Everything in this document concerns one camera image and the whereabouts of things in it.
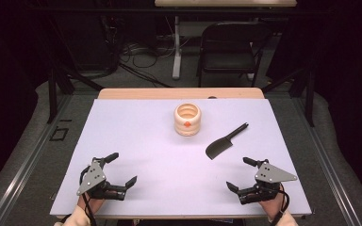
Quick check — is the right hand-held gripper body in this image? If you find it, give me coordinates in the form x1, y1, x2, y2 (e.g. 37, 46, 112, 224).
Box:
237, 158, 299, 205

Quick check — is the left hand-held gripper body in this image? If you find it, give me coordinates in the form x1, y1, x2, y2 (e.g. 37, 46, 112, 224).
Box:
75, 156, 128, 202

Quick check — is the ribbed beige cup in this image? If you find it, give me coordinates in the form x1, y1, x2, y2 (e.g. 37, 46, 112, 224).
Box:
173, 103, 203, 137

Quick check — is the person's left hand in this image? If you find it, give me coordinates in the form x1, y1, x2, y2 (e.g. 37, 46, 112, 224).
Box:
77, 191, 107, 215

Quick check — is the person's right hand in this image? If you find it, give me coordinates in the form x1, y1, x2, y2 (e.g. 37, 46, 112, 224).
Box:
257, 185, 287, 222

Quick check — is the white table mat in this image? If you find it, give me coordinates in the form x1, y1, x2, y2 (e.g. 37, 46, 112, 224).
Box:
49, 98, 313, 218

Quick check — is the wooden table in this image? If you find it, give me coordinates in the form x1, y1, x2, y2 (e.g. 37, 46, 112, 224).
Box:
49, 87, 313, 220

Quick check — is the black metal stand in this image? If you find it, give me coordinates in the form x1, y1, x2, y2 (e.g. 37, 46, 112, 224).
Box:
45, 15, 106, 124
260, 62, 316, 128

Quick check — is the white-legged desk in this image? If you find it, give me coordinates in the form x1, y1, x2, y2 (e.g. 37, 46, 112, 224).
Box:
154, 0, 298, 80

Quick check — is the black folding chair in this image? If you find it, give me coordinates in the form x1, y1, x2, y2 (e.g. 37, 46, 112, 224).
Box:
196, 21, 272, 89

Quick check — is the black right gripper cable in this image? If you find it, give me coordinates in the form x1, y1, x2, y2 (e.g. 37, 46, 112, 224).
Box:
270, 187, 291, 226

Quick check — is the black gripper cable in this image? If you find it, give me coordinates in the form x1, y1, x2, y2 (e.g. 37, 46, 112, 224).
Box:
270, 187, 291, 226
79, 166, 98, 226

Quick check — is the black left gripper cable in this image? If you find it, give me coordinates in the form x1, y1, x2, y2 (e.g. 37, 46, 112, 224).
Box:
79, 166, 98, 226

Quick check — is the grey metal floor rail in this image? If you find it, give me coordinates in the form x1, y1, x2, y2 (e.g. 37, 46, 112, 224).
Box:
290, 93, 362, 226
0, 93, 74, 226

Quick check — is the bundle of floor cables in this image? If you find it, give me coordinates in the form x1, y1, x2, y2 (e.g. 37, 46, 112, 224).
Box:
119, 41, 177, 89

